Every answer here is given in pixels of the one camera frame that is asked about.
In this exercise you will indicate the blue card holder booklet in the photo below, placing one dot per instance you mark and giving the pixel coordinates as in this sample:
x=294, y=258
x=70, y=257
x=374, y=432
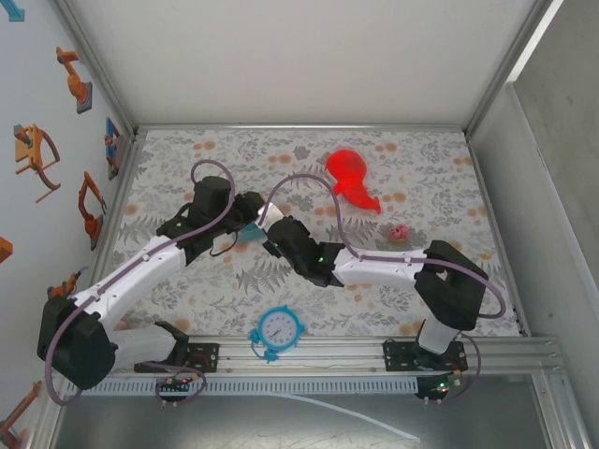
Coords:
x=250, y=235

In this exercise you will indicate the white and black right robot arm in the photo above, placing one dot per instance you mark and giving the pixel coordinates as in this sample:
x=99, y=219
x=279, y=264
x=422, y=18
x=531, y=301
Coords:
x=384, y=269

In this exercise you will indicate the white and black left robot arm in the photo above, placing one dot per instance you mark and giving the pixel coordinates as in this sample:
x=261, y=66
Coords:
x=131, y=271

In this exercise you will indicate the blue alarm clock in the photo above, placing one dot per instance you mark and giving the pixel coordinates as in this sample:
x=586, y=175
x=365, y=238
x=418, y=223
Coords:
x=278, y=327

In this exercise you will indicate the floral patterned table mat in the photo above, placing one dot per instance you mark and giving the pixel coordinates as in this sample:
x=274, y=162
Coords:
x=281, y=140

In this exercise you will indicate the pink donut toy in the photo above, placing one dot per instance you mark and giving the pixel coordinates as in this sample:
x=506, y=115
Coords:
x=398, y=233

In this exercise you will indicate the thin white tube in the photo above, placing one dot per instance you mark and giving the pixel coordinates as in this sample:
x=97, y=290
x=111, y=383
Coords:
x=346, y=411

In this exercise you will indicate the blue and orange wall sticker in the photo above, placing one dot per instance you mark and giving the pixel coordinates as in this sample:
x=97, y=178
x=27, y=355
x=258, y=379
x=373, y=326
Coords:
x=111, y=145

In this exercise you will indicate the aluminium frame cross bar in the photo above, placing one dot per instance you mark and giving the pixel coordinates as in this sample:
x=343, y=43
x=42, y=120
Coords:
x=299, y=127

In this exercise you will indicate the aluminium mounting rail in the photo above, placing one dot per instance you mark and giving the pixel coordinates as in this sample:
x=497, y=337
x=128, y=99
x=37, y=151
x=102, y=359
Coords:
x=327, y=355

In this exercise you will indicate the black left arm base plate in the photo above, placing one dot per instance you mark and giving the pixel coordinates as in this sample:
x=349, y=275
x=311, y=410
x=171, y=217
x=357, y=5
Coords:
x=206, y=357

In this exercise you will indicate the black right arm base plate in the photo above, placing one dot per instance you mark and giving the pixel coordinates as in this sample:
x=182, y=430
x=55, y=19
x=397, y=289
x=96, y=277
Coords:
x=398, y=355

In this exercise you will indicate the aluminium frame post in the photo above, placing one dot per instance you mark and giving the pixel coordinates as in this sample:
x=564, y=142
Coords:
x=510, y=65
x=93, y=61

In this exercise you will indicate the orange claw gripper wall sticker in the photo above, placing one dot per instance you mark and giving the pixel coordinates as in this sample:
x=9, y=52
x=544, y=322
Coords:
x=30, y=149

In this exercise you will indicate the orange block wall sticker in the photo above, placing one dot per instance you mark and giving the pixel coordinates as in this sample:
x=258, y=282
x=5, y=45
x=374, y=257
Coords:
x=4, y=250

